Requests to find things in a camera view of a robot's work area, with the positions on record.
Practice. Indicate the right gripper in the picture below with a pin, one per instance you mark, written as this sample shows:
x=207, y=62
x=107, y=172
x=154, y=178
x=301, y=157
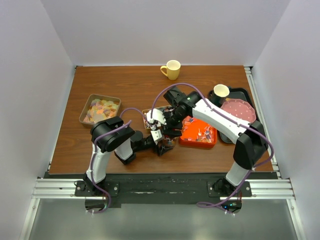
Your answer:
x=168, y=128

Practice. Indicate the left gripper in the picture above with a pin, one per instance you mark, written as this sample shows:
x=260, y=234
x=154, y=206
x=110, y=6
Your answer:
x=161, y=149

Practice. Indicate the gold tin of lollipops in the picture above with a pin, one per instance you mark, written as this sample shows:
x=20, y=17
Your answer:
x=162, y=109

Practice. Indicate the silver tin of gummies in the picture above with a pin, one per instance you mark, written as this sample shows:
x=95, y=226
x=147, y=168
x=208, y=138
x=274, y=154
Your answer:
x=99, y=108

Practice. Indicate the clear plastic jar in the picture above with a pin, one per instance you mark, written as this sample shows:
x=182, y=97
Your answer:
x=169, y=142

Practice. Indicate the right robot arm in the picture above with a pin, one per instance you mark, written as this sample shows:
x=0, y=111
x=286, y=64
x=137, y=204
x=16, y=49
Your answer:
x=249, y=138

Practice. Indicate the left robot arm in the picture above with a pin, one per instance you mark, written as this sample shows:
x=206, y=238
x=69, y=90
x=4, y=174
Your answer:
x=113, y=136

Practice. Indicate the orange tray of candies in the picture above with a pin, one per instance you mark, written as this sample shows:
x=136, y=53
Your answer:
x=197, y=134

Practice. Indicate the dark green cup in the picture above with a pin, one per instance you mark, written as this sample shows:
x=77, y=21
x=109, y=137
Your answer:
x=219, y=94

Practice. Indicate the yellow mug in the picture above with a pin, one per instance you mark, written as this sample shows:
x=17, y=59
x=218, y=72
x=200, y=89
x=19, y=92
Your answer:
x=171, y=70

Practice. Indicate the pink dotted plate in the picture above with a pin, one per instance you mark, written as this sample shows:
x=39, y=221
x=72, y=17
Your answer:
x=240, y=109

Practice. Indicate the black serving tray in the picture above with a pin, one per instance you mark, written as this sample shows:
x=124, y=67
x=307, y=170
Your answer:
x=236, y=93

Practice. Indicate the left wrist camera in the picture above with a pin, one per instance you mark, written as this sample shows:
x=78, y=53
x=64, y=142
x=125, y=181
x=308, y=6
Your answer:
x=157, y=135

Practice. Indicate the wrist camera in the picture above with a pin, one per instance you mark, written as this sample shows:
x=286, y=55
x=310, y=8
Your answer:
x=155, y=118
x=157, y=135

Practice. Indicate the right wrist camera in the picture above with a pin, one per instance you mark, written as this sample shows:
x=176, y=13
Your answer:
x=155, y=118

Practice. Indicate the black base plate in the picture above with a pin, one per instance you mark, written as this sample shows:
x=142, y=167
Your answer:
x=161, y=189

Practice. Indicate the aluminium rail frame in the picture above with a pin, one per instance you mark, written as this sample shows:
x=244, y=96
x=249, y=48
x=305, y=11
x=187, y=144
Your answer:
x=55, y=213

